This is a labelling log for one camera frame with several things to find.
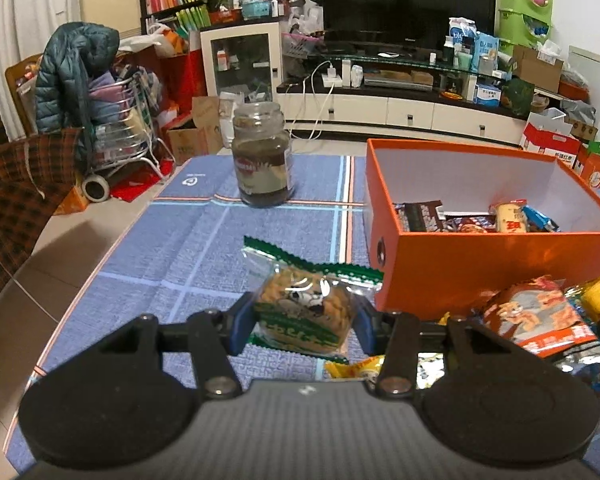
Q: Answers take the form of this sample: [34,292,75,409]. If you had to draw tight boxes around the white power strip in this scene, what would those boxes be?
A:
[321,60,346,87]

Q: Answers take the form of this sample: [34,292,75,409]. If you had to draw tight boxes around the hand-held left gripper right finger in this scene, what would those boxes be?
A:
[352,302,528,400]

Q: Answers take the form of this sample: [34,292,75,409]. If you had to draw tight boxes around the open cardboard box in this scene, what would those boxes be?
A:
[512,44,565,93]

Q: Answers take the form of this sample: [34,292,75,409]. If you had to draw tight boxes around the dark green gift bag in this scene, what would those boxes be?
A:
[500,77,536,121]

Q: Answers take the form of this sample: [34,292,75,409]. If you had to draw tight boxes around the brown cardboard box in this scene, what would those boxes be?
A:
[166,96,226,167]

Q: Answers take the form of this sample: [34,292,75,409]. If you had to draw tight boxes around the red paper bag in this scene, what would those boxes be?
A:
[157,50,206,116]

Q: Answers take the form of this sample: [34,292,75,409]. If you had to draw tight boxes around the wooden chair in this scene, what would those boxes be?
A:
[5,52,43,136]

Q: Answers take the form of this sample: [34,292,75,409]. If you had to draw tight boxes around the orange squirrel print packet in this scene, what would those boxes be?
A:
[480,275,598,358]

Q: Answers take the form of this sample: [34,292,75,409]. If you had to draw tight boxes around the brown plaid cloth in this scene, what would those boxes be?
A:
[0,127,86,321]

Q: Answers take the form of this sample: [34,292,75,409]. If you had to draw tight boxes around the green-edged biscuit packet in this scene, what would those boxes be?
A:
[242,235,385,358]

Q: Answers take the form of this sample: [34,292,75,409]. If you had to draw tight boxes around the orange striped snack packet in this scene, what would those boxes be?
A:
[490,201,530,233]

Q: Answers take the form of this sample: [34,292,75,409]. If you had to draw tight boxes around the orange cardboard box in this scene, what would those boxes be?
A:
[364,138,600,322]

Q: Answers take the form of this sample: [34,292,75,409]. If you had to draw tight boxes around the green plastic stacked bins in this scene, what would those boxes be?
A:
[497,0,555,53]

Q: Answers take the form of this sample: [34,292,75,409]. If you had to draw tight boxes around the orange green carton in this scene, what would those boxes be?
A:
[577,140,600,188]

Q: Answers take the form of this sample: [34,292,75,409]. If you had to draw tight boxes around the metal wire rack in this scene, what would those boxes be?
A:
[82,67,176,191]

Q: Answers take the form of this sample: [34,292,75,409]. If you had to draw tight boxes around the glass jar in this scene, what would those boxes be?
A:
[230,101,295,208]

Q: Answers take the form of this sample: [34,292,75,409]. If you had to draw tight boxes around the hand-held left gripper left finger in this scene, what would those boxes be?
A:
[87,304,257,401]

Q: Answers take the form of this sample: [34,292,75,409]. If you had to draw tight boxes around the white glass-door cabinet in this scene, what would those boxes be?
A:
[200,21,285,111]

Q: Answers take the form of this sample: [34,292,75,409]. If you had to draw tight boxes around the red white carton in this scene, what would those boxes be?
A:
[520,110,583,168]

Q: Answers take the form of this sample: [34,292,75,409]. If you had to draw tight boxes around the maroon snack packet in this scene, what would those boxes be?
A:
[442,212,498,233]

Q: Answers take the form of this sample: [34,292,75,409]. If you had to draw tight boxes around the silver grey snack packet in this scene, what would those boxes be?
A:
[550,345,600,371]

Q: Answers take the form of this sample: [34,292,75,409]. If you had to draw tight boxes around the white curtain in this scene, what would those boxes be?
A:
[0,0,88,141]

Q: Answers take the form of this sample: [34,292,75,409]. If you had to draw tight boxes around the dark green puffer jacket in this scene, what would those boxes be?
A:
[34,21,121,135]

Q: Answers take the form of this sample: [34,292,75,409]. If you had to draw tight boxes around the black television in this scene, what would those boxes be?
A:
[321,0,497,52]

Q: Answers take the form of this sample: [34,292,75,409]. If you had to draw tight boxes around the white appliance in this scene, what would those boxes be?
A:
[560,45,600,136]

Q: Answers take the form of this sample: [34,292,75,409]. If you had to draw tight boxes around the yellow green peanut packet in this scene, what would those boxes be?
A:
[324,354,448,391]

